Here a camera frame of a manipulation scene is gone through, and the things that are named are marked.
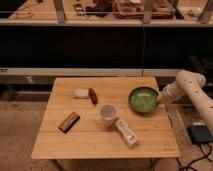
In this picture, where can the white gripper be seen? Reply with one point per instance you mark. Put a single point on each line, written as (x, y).
(170, 93)

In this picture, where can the green ceramic bowl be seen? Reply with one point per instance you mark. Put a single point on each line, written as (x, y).
(143, 99)

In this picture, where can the white paper cup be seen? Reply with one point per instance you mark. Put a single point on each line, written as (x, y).
(108, 114)

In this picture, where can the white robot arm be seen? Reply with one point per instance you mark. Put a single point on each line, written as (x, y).
(190, 84)

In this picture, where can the dark blue foot pedal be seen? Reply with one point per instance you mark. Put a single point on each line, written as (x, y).
(199, 134)

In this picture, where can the dark red snack bar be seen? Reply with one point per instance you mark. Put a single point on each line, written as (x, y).
(93, 96)

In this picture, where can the wooden table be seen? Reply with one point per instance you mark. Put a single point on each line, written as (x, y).
(88, 138)

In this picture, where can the white wrapped snack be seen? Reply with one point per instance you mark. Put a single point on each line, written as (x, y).
(81, 93)

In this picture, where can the brown chocolate bar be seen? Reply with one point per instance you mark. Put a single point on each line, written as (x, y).
(67, 124)

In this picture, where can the red basket on shelf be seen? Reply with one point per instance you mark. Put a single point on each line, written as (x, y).
(162, 9)

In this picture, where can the black remote on shelf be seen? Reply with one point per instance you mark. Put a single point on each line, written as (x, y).
(79, 9)

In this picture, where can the eyeglasses on shelf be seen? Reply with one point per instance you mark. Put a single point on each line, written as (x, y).
(23, 13)

